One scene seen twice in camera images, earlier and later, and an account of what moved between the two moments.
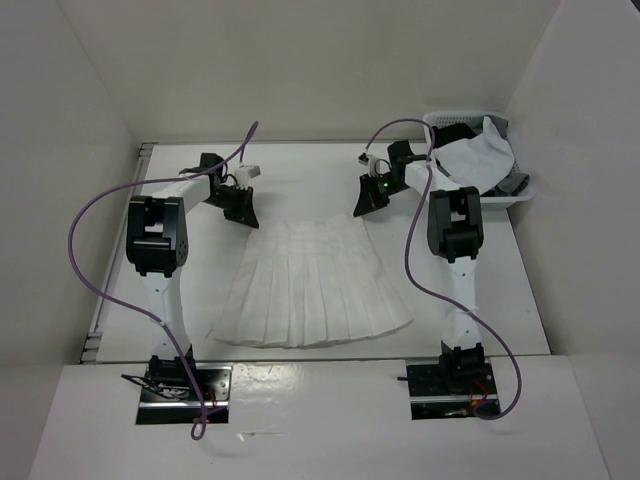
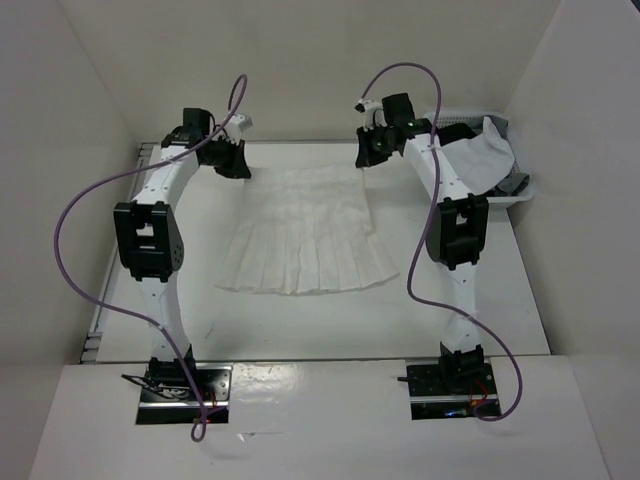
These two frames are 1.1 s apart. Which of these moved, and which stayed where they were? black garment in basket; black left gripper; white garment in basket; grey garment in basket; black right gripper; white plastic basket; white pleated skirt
Moved: black right gripper; black left gripper; white pleated skirt
Stayed: white plastic basket; black garment in basket; white garment in basket; grey garment in basket
